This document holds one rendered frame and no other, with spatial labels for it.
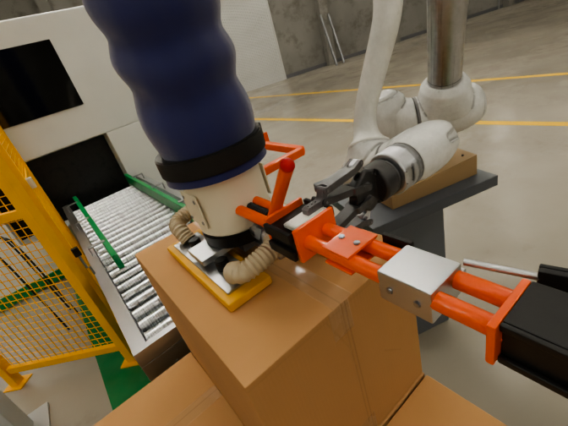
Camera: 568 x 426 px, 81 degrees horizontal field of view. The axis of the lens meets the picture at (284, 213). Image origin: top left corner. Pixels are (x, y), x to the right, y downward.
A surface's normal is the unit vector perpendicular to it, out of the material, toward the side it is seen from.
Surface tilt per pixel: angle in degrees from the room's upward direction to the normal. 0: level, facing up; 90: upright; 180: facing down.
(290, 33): 90
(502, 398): 0
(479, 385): 0
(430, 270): 1
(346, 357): 90
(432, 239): 90
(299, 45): 90
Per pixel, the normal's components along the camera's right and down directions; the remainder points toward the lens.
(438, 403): -0.26, -0.85
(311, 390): 0.61, 0.22
